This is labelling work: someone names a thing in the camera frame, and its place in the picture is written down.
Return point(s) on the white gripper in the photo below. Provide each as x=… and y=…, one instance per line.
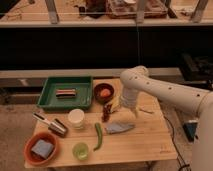
x=134, y=110

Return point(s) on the blue-grey towel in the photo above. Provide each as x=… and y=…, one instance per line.
x=118, y=127

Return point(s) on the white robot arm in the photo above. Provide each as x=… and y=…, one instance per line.
x=188, y=99

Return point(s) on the yellow banana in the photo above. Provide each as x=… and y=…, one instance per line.
x=115, y=104

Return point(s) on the orange fruit in bowl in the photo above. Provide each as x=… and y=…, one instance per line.
x=105, y=93

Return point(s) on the brown bowl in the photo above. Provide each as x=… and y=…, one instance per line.
x=98, y=88

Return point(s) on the green chili pepper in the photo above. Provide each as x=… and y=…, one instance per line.
x=99, y=136

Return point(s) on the white cup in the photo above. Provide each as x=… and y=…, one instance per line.
x=76, y=118

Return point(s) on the blue box on floor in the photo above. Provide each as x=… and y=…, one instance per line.
x=190, y=129

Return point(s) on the green plastic tray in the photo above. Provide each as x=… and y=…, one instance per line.
x=82, y=84

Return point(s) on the green plastic cup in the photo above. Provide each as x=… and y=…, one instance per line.
x=80, y=151

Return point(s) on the metal grater tool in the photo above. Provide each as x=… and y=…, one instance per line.
x=55, y=126

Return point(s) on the blue sponge in bowl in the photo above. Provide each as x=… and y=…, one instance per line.
x=42, y=148

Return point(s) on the orange bowl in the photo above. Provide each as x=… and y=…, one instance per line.
x=35, y=159

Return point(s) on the wooden shelf with clutter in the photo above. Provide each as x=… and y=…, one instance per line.
x=105, y=13

